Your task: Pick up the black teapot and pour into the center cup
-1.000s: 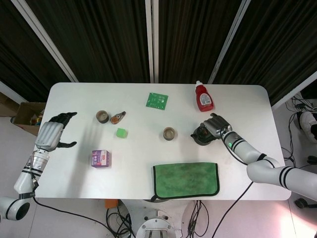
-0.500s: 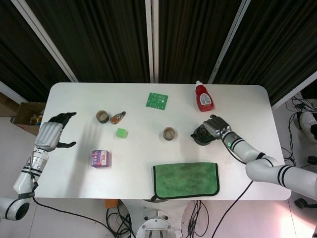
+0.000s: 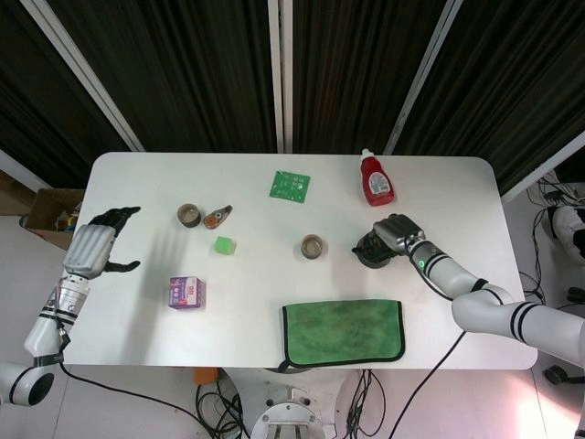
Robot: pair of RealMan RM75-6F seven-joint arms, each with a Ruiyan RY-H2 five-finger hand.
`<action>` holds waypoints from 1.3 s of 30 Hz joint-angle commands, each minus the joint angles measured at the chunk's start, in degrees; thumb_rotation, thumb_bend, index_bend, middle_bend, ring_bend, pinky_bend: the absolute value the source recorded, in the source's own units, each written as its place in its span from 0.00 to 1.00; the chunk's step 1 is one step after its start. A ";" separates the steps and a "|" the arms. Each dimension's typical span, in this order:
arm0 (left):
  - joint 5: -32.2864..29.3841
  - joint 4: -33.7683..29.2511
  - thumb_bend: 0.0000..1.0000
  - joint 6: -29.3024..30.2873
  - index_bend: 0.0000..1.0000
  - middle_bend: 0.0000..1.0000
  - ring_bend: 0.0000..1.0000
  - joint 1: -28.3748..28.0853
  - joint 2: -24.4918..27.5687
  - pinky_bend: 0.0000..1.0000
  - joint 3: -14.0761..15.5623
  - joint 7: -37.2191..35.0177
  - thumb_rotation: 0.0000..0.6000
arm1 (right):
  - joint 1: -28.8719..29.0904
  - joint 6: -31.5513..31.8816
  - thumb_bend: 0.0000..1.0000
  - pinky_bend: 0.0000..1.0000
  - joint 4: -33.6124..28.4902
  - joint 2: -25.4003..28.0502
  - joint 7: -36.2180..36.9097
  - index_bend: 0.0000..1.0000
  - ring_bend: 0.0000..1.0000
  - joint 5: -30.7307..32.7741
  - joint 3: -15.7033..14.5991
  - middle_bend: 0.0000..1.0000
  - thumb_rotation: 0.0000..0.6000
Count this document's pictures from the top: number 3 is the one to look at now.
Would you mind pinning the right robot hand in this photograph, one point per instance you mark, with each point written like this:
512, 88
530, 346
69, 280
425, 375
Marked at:
397, 231

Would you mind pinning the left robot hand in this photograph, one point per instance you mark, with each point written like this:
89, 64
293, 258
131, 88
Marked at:
89, 251

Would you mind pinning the black teapot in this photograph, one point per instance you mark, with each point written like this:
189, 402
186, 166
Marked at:
372, 260

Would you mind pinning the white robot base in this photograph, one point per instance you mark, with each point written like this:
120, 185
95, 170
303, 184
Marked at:
288, 411

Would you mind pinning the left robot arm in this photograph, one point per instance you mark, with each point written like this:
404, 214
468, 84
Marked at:
43, 329

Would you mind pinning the dark cup beige inside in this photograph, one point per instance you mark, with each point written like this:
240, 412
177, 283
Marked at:
314, 252
189, 221

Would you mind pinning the red bottle white cap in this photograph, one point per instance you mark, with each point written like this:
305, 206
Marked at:
377, 185

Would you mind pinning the brown cardboard box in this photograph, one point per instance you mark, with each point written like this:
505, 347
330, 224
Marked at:
45, 215

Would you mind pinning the purple cardboard box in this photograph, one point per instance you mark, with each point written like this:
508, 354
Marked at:
185, 292

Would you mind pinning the green cloth black trim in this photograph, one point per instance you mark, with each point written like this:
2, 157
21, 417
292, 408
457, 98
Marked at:
343, 331

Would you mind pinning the green sachet packet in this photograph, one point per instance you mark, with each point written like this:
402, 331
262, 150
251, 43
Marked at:
289, 185

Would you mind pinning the orange correction tape dispenser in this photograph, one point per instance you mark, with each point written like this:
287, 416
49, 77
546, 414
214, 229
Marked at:
212, 221

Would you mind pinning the green cube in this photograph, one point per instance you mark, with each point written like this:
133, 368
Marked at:
225, 246

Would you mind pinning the dark pleated curtain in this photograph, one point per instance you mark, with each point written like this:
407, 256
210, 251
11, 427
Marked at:
183, 68
347, 68

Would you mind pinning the orange block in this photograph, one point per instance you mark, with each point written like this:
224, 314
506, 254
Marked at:
205, 376

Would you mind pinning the white sneaker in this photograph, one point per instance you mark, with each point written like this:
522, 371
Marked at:
569, 233

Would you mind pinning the black caster wheel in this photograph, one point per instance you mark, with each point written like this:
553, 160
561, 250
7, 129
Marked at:
556, 375

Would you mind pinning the white frame post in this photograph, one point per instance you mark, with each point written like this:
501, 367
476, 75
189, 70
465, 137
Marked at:
16, 170
544, 171
279, 68
422, 68
87, 68

